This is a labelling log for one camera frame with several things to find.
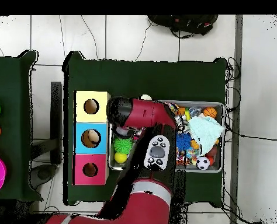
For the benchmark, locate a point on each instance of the shallow mesh bin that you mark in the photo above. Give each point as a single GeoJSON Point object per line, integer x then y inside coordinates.
{"type": "Point", "coordinates": [219, 158]}

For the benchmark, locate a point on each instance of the yellow ball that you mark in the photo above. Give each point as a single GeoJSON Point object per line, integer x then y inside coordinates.
{"type": "Point", "coordinates": [120, 158]}

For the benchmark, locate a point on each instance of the wooden box with three holes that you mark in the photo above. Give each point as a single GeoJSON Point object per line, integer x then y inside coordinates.
{"type": "Point", "coordinates": [101, 163]}

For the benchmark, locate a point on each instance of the dark green tablecloth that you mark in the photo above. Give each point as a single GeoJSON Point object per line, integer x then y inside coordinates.
{"type": "Point", "coordinates": [12, 93]}
{"type": "Point", "coordinates": [87, 74]}

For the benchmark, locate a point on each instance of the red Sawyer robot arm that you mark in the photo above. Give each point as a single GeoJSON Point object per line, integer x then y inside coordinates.
{"type": "Point", "coordinates": [147, 112]}

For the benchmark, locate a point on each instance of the small orange basketball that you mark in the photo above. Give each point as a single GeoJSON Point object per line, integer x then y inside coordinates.
{"type": "Point", "coordinates": [209, 112]}

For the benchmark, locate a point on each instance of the black stand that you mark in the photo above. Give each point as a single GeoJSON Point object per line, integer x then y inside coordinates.
{"type": "Point", "coordinates": [56, 116]}

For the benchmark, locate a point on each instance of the small soccer ball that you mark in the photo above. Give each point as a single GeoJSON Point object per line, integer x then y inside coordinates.
{"type": "Point", "coordinates": [202, 162]}

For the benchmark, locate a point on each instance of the blue spiky toy with eyes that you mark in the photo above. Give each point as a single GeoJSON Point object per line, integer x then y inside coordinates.
{"type": "Point", "coordinates": [183, 141]}

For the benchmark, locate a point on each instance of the mint green cloth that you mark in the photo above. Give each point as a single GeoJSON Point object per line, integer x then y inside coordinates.
{"type": "Point", "coordinates": [206, 133]}

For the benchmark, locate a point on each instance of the cream yellow cloth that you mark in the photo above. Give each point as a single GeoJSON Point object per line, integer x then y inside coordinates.
{"type": "Point", "coordinates": [146, 97]}

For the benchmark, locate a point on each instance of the green spiky ball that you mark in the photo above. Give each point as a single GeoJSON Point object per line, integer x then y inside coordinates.
{"type": "Point", "coordinates": [122, 144]}

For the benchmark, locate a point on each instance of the black backpack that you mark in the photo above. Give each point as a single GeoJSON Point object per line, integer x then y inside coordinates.
{"type": "Point", "coordinates": [187, 23]}

